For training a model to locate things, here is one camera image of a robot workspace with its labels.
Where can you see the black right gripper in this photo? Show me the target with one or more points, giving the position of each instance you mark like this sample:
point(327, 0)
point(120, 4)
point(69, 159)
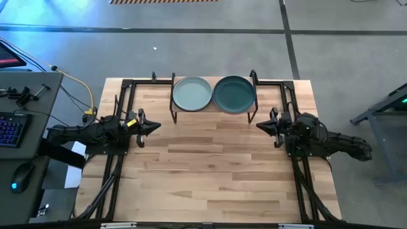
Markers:
point(283, 127)

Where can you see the monitor with red screen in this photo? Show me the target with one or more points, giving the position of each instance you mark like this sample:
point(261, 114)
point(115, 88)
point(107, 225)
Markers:
point(8, 57)

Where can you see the black metal rig frame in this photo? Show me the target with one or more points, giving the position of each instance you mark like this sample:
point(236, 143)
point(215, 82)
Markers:
point(143, 82)

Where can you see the black computer mouse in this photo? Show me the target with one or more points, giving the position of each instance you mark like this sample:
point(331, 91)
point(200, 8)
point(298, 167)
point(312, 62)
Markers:
point(21, 177)

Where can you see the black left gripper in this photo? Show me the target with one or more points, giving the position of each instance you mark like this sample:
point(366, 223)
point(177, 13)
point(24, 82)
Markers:
point(140, 127)

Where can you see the wooden shelf with black legs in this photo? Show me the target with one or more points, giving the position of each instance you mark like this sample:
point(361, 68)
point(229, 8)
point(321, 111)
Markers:
point(212, 107)

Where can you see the grey metal cart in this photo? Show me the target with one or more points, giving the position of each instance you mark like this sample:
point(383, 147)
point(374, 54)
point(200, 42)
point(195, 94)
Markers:
point(388, 127)

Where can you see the black flat bar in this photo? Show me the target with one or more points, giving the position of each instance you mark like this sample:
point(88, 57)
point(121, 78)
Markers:
point(60, 153)

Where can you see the grey desk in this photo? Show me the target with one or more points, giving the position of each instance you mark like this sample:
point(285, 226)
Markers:
point(31, 95)

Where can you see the black keyboard blue backlight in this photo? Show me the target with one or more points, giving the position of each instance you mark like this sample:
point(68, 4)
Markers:
point(11, 130)

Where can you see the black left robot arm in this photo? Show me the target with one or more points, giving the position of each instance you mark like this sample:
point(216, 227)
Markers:
point(82, 132)

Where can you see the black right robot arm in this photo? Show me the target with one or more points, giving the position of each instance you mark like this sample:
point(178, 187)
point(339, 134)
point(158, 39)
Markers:
point(343, 143)

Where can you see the silver metal bracket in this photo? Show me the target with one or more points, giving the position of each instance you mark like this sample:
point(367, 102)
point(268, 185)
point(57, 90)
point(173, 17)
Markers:
point(117, 225)
point(295, 226)

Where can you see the black table clamp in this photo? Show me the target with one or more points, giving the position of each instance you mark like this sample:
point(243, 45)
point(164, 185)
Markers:
point(154, 76)

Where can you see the black desk clamp mount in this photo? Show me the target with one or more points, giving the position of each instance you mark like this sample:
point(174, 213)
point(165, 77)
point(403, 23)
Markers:
point(25, 95)

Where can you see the small silver clip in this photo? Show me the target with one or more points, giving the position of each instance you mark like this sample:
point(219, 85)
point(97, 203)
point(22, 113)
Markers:
point(44, 210)

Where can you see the dark green plate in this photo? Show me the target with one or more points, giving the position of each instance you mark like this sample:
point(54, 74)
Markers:
point(234, 94)

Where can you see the pale green plate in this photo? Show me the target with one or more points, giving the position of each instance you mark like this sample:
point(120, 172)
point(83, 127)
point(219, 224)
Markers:
point(192, 93)

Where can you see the white paper sheet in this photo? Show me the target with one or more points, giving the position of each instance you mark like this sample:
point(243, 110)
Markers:
point(74, 175)

